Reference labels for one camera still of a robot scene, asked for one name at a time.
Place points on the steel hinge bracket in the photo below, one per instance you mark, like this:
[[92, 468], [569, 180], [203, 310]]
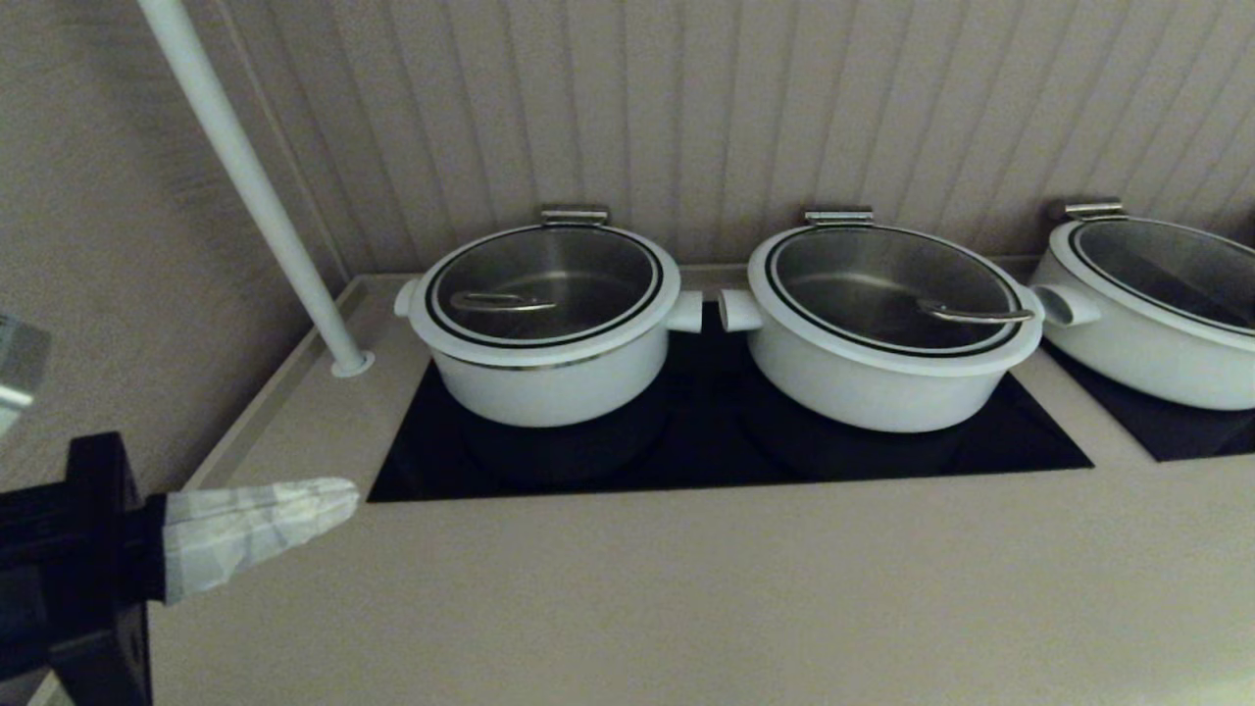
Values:
[[1088, 210], [575, 216], [838, 218]]

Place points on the white pot with steel insert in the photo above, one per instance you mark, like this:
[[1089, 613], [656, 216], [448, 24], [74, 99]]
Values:
[[863, 402], [1157, 373], [549, 392]]

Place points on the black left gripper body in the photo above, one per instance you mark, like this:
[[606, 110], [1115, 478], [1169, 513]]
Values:
[[98, 549]]

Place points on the paper-wrapped left gripper finger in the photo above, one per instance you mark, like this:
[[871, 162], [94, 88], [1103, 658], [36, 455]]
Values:
[[225, 564], [245, 510]]

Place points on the white support pole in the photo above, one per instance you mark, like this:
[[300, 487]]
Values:
[[257, 196]]

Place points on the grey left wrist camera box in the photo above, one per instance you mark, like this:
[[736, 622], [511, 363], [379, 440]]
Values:
[[20, 373]]

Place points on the wide black glass cooktop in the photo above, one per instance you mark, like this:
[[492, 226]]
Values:
[[686, 461]]

